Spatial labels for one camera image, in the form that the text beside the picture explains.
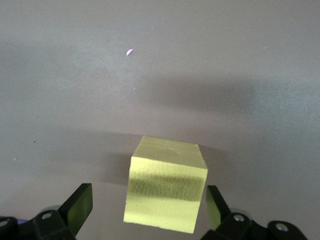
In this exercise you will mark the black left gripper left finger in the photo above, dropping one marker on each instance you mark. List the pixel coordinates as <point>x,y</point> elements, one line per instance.
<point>75,212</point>

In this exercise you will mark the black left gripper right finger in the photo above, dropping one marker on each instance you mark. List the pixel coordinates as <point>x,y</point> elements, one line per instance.
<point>220,212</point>

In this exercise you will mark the yellow foam cube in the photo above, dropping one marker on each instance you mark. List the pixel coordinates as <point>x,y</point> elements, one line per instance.
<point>165,190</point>

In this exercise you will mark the purple foam cube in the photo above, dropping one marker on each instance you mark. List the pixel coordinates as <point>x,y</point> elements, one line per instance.
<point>23,221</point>

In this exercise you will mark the tiny pink foam crumb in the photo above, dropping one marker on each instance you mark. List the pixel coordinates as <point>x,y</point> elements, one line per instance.
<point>129,52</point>

